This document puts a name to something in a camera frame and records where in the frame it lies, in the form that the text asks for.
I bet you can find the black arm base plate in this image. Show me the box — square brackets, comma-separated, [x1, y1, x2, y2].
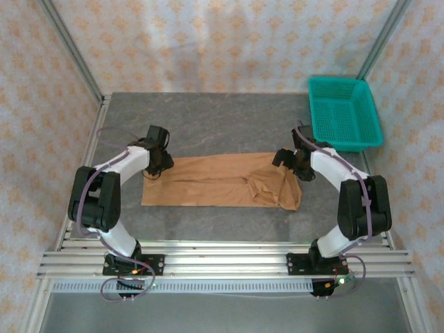
[287, 253, 348, 278]
[103, 254, 166, 278]

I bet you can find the aluminium frame post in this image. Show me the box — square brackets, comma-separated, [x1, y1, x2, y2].
[357, 0, 412, 81]
[37, 0, 105, 103]

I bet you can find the aluminium frame leg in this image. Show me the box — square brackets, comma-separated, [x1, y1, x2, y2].
[17, 277, 53, 333]
[397, 275, 431, 333]

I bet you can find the slotted grey cable duct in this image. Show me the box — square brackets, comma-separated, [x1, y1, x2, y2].
[51, 280, 315, 295]

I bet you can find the teal plastic basket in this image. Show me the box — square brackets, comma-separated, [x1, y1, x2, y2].
[307, 76, 384, 153]

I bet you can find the aluminium mounting rail beam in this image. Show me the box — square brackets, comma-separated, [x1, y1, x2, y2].
[37, 240, 416, 278]

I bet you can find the tan t-shirt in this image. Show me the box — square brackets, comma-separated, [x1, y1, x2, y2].
[141, 151, 302, 212]

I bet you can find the black controller bracket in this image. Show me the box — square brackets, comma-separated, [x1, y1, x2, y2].
[116, 279, 146, 300]
[309, 278, 337, 299]

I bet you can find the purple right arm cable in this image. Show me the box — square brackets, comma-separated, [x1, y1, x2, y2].
[295, 119, 374, 300]

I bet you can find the grey metal lower panel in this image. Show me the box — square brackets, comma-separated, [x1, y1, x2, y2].
[37, 293, 413, 333]

